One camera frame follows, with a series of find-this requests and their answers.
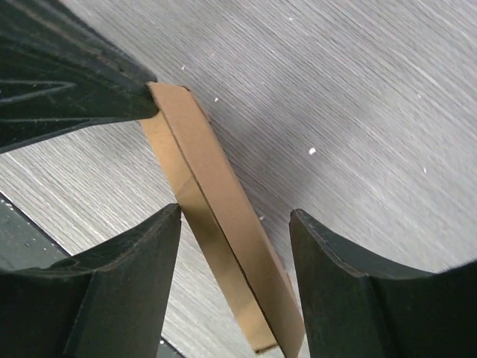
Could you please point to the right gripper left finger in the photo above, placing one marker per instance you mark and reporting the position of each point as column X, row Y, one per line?
column 108, row 301

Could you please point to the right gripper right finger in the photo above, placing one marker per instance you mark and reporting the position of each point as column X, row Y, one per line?
column 358, row 304

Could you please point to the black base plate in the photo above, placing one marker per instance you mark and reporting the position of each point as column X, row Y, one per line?
column 23, row 243

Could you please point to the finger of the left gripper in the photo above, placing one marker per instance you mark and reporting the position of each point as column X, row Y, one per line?
column 59, row 75

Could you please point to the brown cardboard box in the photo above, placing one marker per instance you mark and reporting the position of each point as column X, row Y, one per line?
column 243, row 261

